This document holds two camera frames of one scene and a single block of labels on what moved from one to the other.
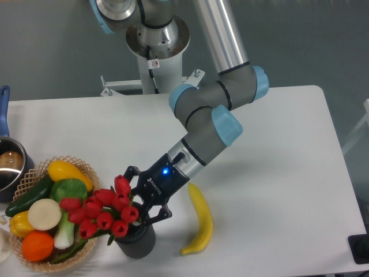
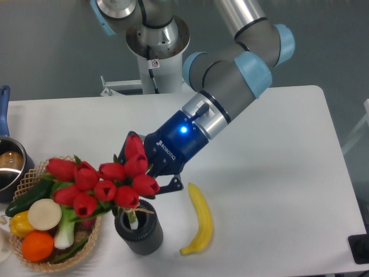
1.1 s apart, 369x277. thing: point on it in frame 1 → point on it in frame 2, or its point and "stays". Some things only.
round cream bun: (44, 214) stays
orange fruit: (37, 246) stays
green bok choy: (63, 188) stays
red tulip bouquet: (109, 212) → (84, 193)
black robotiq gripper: (155, 184) → (177, 141)
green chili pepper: (70, 254) stays
